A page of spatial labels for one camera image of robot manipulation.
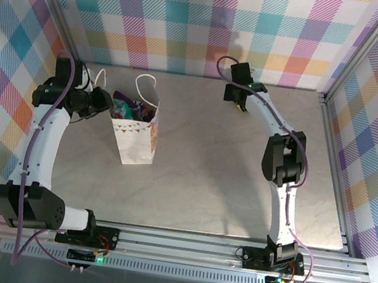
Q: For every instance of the purple snack packet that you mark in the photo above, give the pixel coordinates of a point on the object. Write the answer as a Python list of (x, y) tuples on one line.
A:
[(126, 97)]

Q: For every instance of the animal print paper bag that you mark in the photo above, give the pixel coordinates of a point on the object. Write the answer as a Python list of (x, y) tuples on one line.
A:
[(135, 146)]

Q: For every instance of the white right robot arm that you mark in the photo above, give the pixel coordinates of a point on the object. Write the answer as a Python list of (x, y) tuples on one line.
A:
[(281, 212)]

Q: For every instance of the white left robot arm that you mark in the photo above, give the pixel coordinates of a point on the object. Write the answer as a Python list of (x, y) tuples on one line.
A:
[(43, 148)]

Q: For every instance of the left controller board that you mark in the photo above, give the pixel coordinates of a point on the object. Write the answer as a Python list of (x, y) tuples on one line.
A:
[(81, 256)]

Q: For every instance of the perforated metal strip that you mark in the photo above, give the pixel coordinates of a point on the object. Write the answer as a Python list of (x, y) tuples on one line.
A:
[(173, 271)]

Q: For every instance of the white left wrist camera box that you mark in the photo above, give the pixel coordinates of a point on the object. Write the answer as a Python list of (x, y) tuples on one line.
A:
[(86, 80)]

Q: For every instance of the aluminium frame post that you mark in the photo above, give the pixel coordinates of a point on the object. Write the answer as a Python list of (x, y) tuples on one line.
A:
[(362, 50), (58, 4)]

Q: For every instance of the aluminium side rail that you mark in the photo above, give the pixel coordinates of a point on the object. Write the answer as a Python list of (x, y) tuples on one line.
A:
[(339, 171)]

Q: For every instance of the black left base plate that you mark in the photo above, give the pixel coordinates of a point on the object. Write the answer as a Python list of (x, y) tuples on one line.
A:
[(107, 237)]

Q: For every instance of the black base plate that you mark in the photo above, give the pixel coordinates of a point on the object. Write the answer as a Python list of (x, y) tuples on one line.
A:
[(253, 259), (107, 237)]

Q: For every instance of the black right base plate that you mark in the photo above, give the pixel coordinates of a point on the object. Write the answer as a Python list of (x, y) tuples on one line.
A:
[(253, 259)]

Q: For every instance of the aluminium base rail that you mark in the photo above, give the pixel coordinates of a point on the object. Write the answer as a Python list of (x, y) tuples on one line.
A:
[(177, 246)]

